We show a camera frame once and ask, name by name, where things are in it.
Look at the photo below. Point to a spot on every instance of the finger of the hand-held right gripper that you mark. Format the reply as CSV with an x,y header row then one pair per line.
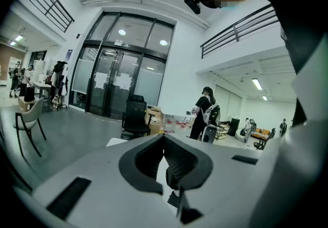
x,y
299,175
315,86

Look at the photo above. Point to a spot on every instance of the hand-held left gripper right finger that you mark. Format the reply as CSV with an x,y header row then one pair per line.
x,y
225,183

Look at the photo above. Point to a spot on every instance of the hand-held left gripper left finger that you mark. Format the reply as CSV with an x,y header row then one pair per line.
x,y
102,178

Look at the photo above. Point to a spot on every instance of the black office chair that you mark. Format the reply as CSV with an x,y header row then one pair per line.
x,y
266,138
135,116

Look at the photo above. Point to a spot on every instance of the black tall case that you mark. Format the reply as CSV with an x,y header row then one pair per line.
x,y
233,127

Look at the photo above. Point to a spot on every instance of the orange sofa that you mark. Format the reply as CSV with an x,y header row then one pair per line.
x,y
261,132

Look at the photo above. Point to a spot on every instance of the long ceiling light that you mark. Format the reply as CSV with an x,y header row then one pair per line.
x,y
257,84

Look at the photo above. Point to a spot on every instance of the white black backpack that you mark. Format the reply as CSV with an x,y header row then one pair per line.
x,y
212,114

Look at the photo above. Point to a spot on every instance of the large brown cardboard box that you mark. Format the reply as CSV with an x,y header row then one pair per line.
x,y
156,128

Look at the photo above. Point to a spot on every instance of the row of water jugs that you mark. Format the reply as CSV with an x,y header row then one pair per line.
x,y
176,125

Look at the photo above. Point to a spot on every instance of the person's black clothing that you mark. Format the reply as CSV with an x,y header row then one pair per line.
x,y
299,9

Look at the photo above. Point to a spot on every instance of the small brown cardboard box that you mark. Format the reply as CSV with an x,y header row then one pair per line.
x,y
153,114

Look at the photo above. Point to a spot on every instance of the beige chair black legs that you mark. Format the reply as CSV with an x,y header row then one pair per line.
x,y
28,118

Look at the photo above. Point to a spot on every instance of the white paper notice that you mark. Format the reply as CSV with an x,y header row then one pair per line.
x,y
101,80
123,81

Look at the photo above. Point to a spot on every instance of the black-framed glass door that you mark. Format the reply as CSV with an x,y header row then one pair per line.
x,y
143,81

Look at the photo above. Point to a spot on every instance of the coat rack with clothes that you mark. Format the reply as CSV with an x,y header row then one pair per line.
x,y
59,78

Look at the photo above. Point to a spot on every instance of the white desk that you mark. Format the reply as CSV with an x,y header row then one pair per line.
x,y
42,86

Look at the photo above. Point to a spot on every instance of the black head-mounted camera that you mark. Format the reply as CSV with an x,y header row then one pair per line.
x,y
192,4

